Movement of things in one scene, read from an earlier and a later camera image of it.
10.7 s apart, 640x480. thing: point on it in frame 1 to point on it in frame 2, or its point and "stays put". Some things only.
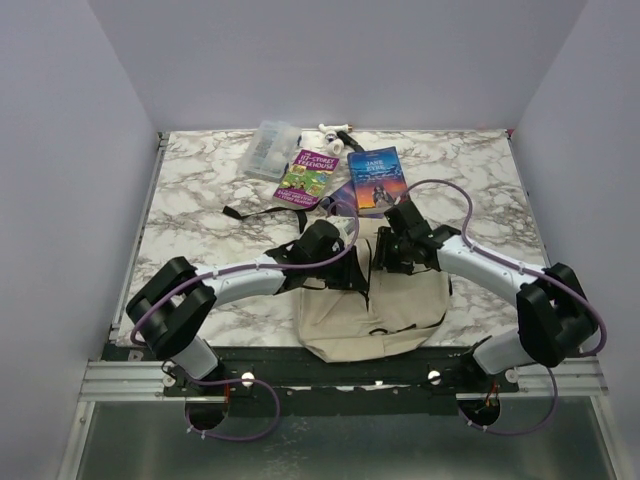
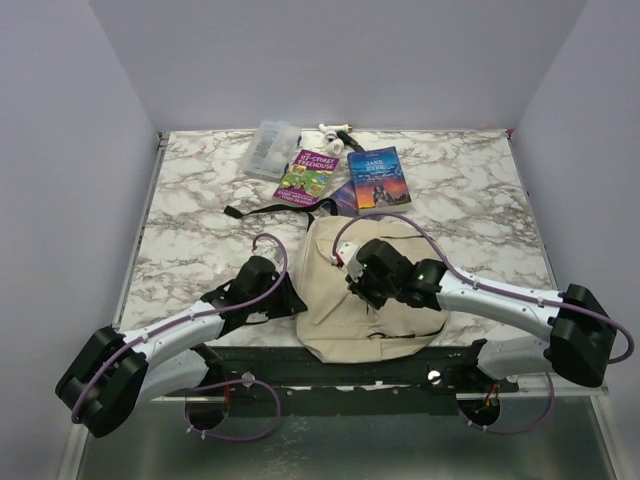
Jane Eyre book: x=378 y=180 stays put
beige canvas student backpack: x=403 y=310 stays put
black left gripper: x=352 y=277 to x=290 y=303
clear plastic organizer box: x=274 y=143 stays put
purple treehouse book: x=305 y=179 stays put
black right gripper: x=383 y=258 to x=375 y=301
